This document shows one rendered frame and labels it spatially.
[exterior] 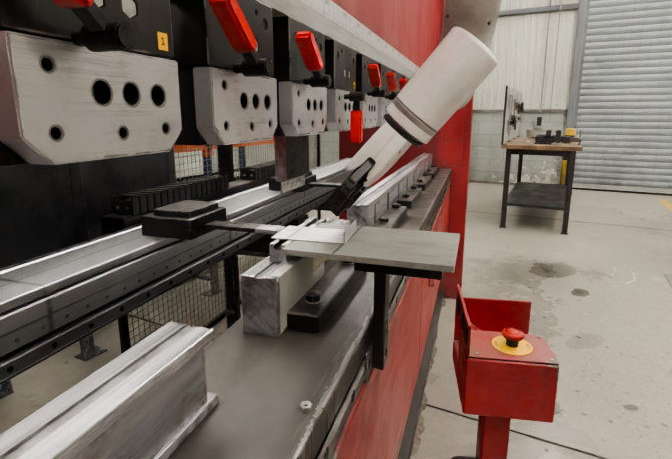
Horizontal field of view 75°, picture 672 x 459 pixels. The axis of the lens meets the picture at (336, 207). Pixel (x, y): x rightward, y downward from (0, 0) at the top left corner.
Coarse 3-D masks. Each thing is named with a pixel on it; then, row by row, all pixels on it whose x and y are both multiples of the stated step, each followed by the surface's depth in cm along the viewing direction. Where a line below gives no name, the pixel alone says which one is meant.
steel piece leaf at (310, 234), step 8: (352, 224) 76; (296, 232) 78; (304, 232) 78; (312, 232) 78; (320, 232) 78; (328, 232) 78; (336, 232) 78; (344, 232) 71; (352, 232) 76; (296, 240) 73; (304, 240) 73; (312, 240) 73; (320, 240) 73; (328, 240) 73; (336, 240) 73; (344, 240) 71
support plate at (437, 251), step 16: (320, 224) 84; (336, 224) 84; (352, 240) 73; (368, 240) 73; (384, 240) 73; (400, 240) 73; (416, 240) 73; (432, 240) 73; (448, 240) 73; (304, 256) 68; (320, 256) 67; (336, 256) 66; (352, 256) 65; (368, 256) 65; (384, 256) 65; (400, 256) 65; (416, 256) 65; (432, 256) 65; (448, 256) 65
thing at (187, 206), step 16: (160, 208) 82; (176, 208) 82; (192, 208) 82; (208, 208) 85; (224, 208) 88; (144, 224) 81; (160, 224) 80; (176, 224) 79; (192, 224) 79; (208, 224) 82; (224, 224) 82; (240, 224) 82; (256, 224) 82
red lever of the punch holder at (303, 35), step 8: (304, 32) 58; (296, 40) 59; (304, 40) 58; (312, 40) 58; (304, 48) 59; (312, 48) 59; (304, 56) 60; (312, 56) 60; (320, 56) 62; (312, 64) 61; (320, 64) 62; (312, 72) 63; (320, 72) 63; (304, 80) 66; (312, 80) 65; (320, 80) 64; (328, 80) 64
